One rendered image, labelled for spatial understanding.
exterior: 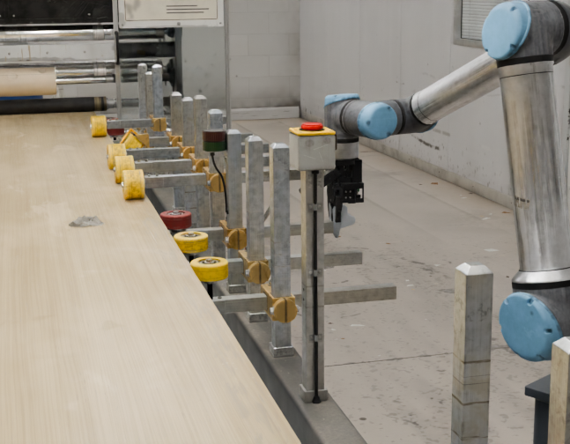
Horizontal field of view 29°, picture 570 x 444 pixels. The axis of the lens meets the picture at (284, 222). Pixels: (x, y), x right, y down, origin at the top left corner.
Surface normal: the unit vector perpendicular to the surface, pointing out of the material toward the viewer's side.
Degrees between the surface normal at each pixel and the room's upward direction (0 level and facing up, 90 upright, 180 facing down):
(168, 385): 0
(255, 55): 90
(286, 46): 90
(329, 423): 0
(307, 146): 90
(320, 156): 90
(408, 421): 0
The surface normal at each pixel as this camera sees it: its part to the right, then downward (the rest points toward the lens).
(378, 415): -0.01, -0.97
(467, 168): -0.96, 0.07
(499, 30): -0.85, 0.00
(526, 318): -0.83, 0.22
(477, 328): 0.24, 0.21
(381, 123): 0.47, 0.19
